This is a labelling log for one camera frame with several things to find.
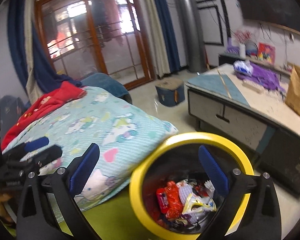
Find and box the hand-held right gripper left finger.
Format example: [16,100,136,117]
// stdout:
[16,142,100,240]

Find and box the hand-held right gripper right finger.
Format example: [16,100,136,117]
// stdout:
[198,145,282,240]

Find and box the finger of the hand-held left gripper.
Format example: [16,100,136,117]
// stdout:
[5,137,50,159]
[17,145,63,170]

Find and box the white foam fruit net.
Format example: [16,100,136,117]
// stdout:
[179,183,193,205]

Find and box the pile of snack wrappers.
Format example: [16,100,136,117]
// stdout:
[156,179,217,228]

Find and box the yellow-rimmed black bin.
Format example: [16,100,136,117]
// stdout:
[129,132,255,235]

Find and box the dark patterned cushion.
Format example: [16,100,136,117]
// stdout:
[0,95,28,123]

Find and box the green mat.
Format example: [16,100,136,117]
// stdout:
[57,187,150,240]

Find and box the cartoon cat printed blanket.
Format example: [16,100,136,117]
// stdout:
[2,86,178,212]

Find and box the marble-top coffee table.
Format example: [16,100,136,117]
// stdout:
[185,64,300,198]

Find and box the blue sofa cushion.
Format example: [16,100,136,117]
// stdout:
[80,72,133,104]

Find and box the beige curtain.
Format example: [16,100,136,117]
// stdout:
[140,0,170,78]
[24,0,44,104]

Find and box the blue stool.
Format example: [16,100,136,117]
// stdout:
[155,78,185,107]

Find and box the white power strip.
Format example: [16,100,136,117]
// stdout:
[242,80,263,93]

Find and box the blue curtain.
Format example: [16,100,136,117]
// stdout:
[149,0,182,73]
[7,0,82,98]

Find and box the white blue tissue packet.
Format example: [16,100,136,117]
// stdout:
[233,59,253,77]

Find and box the purple bag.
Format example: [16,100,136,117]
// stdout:
[236,62,287,92]

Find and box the dark television cabinet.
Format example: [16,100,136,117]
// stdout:
[218,52,293,77]

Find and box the brown paper bag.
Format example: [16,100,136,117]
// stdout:
[285,64,300,120]

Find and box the white vase with red berries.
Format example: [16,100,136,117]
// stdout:
[234,29,253,58]

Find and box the purple card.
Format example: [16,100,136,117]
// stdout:
[227,39,240,54]

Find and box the wooden glass sliding door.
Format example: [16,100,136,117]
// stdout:
[35,0,157,85]

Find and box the colourful painting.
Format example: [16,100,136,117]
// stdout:
[257,42,276,64]

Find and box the grey tower air conditioner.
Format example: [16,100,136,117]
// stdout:
[174,0,207,72]

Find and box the round ring ornament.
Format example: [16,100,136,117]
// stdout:
[245,40,258,57]

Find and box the black wall television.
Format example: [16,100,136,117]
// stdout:
[232,0,300,37]

